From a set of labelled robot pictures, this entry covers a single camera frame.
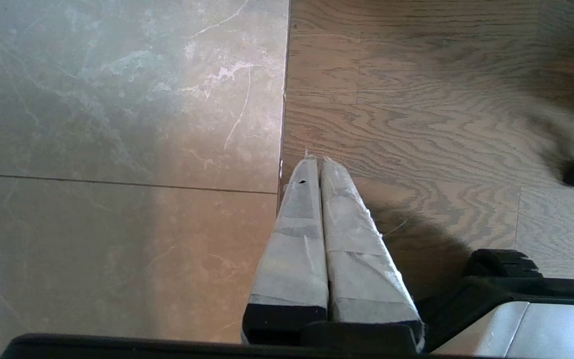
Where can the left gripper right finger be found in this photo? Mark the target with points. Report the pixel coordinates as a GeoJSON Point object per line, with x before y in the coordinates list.
{"type": "Point", "coordinates": [361, 269]}

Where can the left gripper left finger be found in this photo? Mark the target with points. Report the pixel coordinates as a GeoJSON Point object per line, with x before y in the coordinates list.
{"type": "Point", "coordinates": [293, 259]}

